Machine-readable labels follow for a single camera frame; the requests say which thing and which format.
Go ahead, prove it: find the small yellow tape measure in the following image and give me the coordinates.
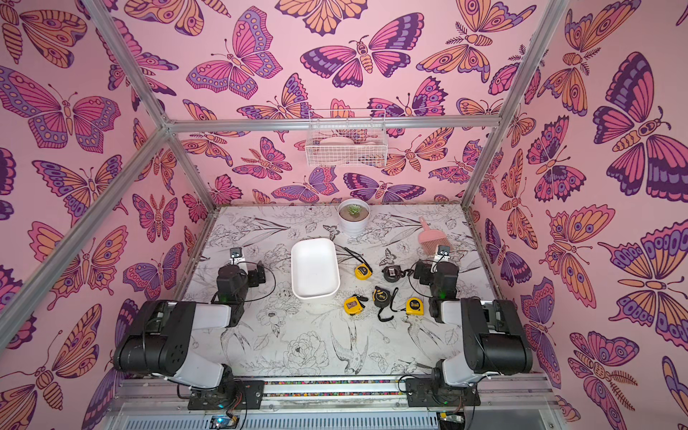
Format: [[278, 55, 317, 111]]
[[405, 297, 426, 316]]

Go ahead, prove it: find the black yellow tape measure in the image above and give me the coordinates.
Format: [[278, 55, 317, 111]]
[[374, 287, 399, 323]]

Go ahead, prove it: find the yellow tape measure round label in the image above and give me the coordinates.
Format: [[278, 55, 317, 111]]
[[335, 245, 373, 281]]

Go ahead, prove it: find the white storage box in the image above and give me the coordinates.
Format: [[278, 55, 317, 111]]
[[290, 238, 340, 304]]

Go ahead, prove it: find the yellow tape measure with clip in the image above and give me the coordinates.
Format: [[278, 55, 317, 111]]
[[343, 295, 369, 316]]

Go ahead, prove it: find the black round tape measure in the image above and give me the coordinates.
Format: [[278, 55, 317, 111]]
[[383, 265, 405, 283]]

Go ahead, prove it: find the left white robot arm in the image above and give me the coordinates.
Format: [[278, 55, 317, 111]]
[[113, 262, 266, 391]]

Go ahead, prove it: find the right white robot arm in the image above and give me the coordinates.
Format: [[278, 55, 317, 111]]
[[412, 260, 533, 394]]

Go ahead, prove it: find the pink brush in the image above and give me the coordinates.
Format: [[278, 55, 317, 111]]
[[419, 217, 451, 255]]

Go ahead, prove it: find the white plant pot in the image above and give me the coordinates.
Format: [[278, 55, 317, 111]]
[[337, 198, 370, 237]]

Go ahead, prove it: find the green circuit board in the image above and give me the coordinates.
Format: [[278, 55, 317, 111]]
[[209, 415, 239, 430]]

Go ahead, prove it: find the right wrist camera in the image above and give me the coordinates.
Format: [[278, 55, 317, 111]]
[[435, 245, 451, 262]]

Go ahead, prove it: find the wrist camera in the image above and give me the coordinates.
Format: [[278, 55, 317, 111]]
[[435, 245, 451, 262], [229, 247, 245, 265]]

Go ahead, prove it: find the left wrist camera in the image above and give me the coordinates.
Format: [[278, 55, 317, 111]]
[[229, 247, 245, 265]]

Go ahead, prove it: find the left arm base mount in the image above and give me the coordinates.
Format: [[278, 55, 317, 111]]
[[187, 365, 265, 411]]

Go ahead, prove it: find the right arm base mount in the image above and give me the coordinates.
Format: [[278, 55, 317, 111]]
[[398, 358, 483, 410]]

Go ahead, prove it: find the white wire basket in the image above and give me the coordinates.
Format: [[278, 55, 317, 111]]
[[303, 109, 389, 168]]

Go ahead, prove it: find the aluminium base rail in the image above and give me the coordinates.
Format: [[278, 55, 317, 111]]
[[99, 374, 568, 429]]

